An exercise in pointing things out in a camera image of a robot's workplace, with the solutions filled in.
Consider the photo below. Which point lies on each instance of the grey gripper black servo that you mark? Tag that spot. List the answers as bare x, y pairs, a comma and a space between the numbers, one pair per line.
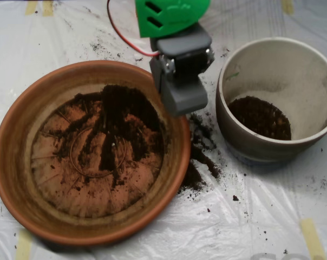
185, 63

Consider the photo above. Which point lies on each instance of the dark soil pile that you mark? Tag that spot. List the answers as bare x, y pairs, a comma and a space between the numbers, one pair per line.
131, 108

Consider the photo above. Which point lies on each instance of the dark soil heap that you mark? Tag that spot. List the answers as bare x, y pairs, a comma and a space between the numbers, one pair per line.
258, 119

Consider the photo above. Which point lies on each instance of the spilled dark soil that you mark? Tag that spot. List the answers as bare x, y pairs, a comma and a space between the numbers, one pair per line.
193, 176

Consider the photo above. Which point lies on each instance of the white plant pot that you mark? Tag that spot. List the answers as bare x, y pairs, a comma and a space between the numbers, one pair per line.
274, 70

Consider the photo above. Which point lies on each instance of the small dark red fragment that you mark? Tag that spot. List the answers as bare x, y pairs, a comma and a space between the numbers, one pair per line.
235, 198

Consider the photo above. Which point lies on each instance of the terracotta plant saucer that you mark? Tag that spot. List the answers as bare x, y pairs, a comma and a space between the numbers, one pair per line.
17, 162

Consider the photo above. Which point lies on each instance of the beige masking tape strip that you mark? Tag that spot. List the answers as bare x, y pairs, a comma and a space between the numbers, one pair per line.
31, 8
47, 9
24, 246
287, 6
312, 238

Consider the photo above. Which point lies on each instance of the clear plastic sheet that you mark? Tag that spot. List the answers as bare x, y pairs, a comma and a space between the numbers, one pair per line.
261, 216

